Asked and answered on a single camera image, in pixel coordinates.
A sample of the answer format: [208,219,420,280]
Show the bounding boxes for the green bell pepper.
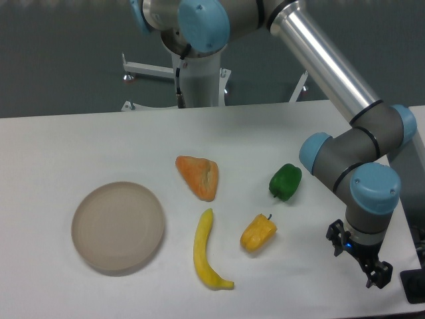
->
[269,163,302,202]

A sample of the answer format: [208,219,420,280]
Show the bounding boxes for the yellow bell pepper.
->
[240,214,277,253]

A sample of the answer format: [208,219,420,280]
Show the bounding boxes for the orange bread wedge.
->
[175,156,219,202]

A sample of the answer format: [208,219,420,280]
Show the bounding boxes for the yellow banana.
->
[193,209,234,290]

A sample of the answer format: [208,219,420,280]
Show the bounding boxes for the black cable with connector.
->
[175,43,193,109]

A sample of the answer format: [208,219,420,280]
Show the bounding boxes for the beige round plate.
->
[71,181,165,276]

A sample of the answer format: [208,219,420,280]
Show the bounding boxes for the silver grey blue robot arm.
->
[129,1,417,288]

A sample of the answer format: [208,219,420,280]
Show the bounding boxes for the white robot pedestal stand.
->
[122,31,309,110]

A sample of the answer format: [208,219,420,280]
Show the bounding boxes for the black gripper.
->
[326,219,393,289]

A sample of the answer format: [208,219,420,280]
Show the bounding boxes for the black box at table edge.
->
[400,269,425,304]

